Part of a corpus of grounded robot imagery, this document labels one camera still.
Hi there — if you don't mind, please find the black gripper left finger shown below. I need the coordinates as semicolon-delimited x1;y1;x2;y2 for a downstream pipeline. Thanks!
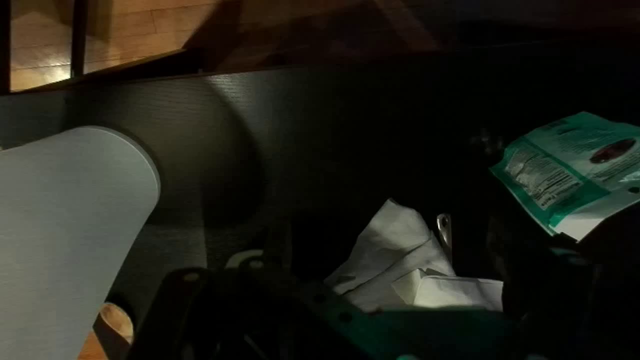
127;266;232;360

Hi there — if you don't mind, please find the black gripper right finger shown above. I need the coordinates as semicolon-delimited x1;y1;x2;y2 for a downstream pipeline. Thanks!
506;256;628;360

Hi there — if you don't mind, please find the green white snack packet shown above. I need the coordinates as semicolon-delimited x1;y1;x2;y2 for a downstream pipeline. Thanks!
488;110;640;244

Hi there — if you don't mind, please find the tall white plastic cup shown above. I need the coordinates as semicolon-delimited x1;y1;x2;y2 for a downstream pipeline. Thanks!
0;124;161;360

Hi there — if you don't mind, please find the crumpled white cloth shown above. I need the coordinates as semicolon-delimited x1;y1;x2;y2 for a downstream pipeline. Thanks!
323;197;506;314

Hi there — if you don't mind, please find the black wooden chair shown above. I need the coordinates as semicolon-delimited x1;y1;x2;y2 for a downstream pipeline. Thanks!
0;0;92;94

